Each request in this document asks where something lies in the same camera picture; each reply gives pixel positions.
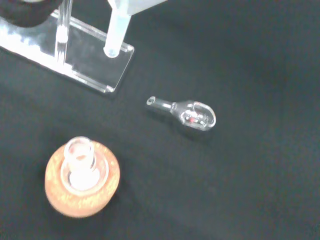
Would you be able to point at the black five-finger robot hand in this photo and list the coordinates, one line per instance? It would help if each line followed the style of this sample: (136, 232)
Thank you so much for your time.
(23, 13)

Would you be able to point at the clear acrylic funnel stand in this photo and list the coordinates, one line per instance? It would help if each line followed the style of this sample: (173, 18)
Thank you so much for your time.
(85, 55)

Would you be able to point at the clear glass weighing funnel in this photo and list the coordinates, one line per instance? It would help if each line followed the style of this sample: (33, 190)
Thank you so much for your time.
(197, 116)

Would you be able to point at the clear round-bottom glass flask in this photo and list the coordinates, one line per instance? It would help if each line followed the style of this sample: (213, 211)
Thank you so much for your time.
(80, 170)

